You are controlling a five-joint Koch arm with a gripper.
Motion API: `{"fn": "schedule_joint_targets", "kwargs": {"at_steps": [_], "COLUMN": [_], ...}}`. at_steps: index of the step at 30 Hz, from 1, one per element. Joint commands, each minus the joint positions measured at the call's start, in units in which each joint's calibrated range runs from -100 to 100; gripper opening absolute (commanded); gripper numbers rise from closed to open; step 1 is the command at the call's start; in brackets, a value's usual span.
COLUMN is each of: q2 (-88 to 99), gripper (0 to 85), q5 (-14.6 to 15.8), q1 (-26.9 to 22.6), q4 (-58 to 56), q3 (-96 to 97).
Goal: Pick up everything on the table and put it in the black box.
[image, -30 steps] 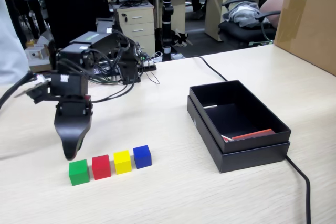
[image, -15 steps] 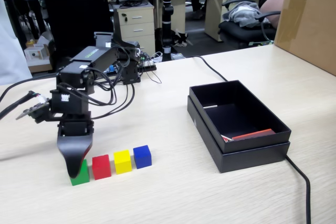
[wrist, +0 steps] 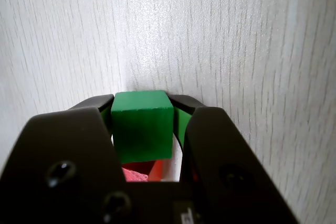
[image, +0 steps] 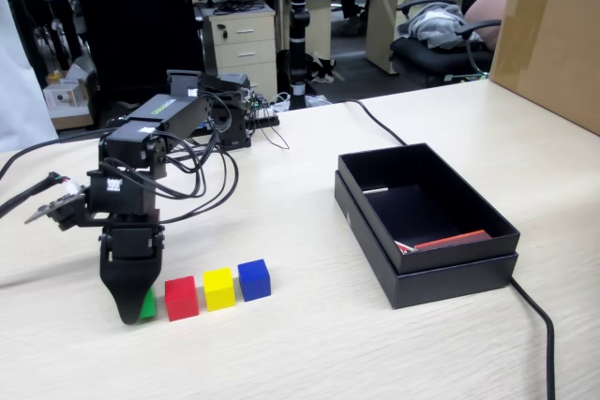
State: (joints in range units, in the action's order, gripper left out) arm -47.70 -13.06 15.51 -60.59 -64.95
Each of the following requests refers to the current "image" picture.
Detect tall black office chair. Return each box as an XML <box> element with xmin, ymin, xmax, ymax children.
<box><xmin>65</xmin><ymin>0</ymin><xmax>205</xmax><ymax>127</ymax></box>

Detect black open box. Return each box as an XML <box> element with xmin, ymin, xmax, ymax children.
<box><xmin>333</xmin><ymin>170</ymin><xmax>519</xmax><ymax>311</ymax></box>

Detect green wooden cube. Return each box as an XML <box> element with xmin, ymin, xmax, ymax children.
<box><xmin>139</xmin><ymin>285</ymin><xmax>158</xmax><ymax>321</ymax></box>

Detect beige drawer cabinet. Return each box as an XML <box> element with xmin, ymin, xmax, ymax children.
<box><xmin>202</xmin><ymin>1</ymin><xmax>278</xmax><ymax>101</ymax></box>

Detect large cardboard box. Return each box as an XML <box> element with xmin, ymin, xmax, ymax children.
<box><xmin>488</xmin><ymin>0</ymin><xmax>600</xmax><ymax>137</ymax></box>

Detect black vertical pole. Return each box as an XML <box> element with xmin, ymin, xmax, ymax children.
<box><xmin>286</xmin><ymin>0</ymin><xmax>312</xmax><ymax>111</ymax></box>

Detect black white shoes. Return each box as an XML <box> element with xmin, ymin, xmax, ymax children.
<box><xmin>307</xmin><ymin>50</ymin><xmax>347</xmax><ymax>85</ymax></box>

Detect yellow wooden cube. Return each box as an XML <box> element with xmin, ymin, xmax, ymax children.
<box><xmin>202</xmin><ymin>267</ymin><xmax>237</xmax><ymax>313</ymax></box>

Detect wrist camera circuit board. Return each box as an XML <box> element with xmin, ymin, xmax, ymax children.
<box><xmin>23</xmin><ymin>182</ymin><xmax>90</xmax><ymax>232</ymax></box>

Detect black power cable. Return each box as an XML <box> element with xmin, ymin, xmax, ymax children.
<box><xmin>337</xmin><ymin>97</ymin><xmax>557</xmax><ymax>400</ymax></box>

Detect black box tray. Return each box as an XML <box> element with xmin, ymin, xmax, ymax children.
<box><xmin>337</xmin><ymin>141</ymin><xmax>522</xmax><ymax>274</ymax></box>

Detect grey crumpled clothing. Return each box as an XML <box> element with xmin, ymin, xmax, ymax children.
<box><xmin>403</xmin><ymin>1</ymin><xmax>483</xmax><ymax>51</ymax></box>

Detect blue wooden cube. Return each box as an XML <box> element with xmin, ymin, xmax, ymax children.
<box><xmin>236</xmin><ymin>258</ymin><xmax>272</xmax><ymax>303</ymax></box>

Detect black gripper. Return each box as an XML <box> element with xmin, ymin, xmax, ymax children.
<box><xmin>97</xmin><ymin>211</ymin><xmax>166</xmax><ymax>326</ymax></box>

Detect thick black camera cable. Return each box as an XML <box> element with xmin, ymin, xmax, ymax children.
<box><xmin>0</xmin><ymin>127</ymin><xmax>113</xmax><ymax>221</ymax></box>

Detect red wooden cube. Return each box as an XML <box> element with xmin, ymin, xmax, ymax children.
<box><xmin>163</xmin><ymin>274</ymin><xmax>201</xmax><ymax>323</ymax></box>

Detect person in white shirt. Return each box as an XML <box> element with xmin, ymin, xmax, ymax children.
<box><xmin>0</xmin><ymin>0</ymin><xmax>60</xmax><ymax>154</ymax></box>

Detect white product box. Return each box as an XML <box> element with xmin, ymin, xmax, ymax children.
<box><xmin>44</xmin><ymin>82</ymin><xmax>85</xmax><ymax>110</ymax></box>

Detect black office chair with armrests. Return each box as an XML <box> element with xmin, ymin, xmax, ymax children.
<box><xmin>389</xmin><ymin>0</ymin><xmax>503</xmax><ymax>88</ymax></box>

